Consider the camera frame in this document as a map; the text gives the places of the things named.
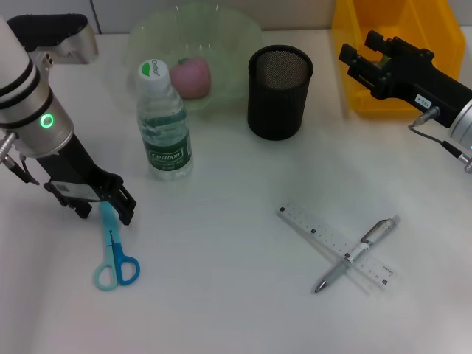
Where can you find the translucent green fruit bowl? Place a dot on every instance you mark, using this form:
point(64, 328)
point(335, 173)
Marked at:
point(228, 44)

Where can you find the clear green-label water bottle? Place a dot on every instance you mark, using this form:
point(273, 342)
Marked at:
point(166, 147)

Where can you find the pink toy peach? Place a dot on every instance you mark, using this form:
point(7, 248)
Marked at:
point(191, 77)

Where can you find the blue safety scissors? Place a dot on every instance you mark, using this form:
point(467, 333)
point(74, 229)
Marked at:
point(114, 254)

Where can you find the black mesh pen holder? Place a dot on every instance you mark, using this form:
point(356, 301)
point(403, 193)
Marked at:
point(276, 110)

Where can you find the white grey ballpoint pen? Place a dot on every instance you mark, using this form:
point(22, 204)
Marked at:
point(372, 239)

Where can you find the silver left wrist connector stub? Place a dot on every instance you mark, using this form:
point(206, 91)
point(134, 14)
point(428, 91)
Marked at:
point(6, 144)

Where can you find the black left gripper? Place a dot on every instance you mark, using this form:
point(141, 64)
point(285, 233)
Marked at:
point(77, 169)

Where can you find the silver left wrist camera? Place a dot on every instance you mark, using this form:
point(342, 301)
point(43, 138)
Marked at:
point(70, 37)

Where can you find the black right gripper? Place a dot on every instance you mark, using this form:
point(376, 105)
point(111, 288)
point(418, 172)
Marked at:
point(416, 77)

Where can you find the yellow plastic bin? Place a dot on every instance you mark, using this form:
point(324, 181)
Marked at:
point(424, 22)

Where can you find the clear plastic ruler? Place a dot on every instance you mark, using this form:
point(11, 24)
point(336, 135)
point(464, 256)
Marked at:
point(313, 225)

